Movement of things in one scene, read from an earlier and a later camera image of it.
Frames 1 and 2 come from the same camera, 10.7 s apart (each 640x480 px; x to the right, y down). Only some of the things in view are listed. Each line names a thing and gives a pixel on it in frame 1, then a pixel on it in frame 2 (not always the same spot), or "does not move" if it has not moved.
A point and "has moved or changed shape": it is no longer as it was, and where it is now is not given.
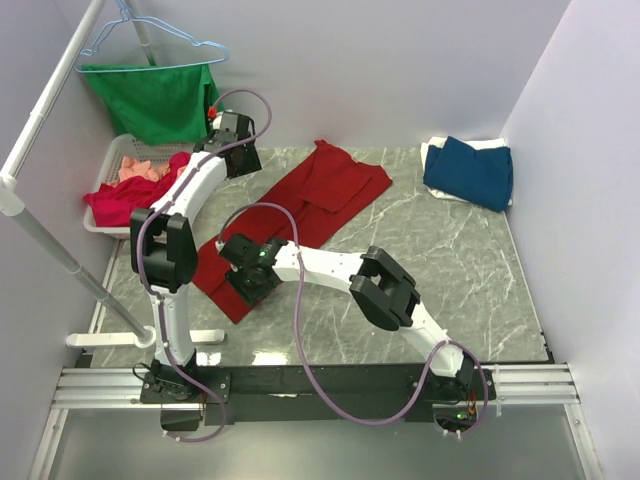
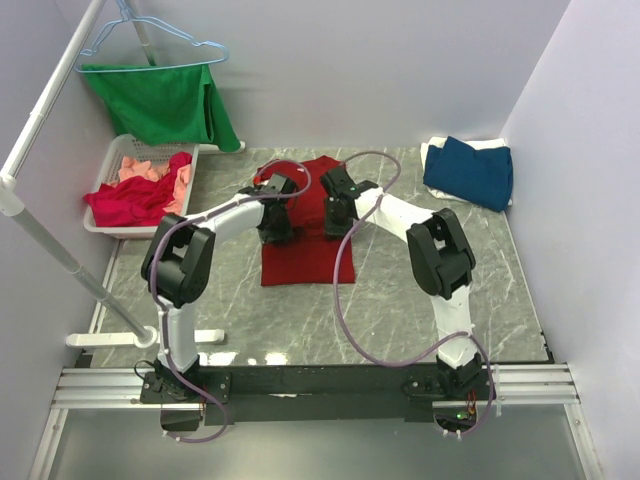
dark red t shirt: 333,185 has moved or changed shape
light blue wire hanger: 128,16 does not move
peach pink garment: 132,169 does not move
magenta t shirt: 111,205 does not move
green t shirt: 159,105 does not move
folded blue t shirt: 483,177 does not move
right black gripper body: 249,288 -> 335,225
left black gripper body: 251,163 -> 276,231
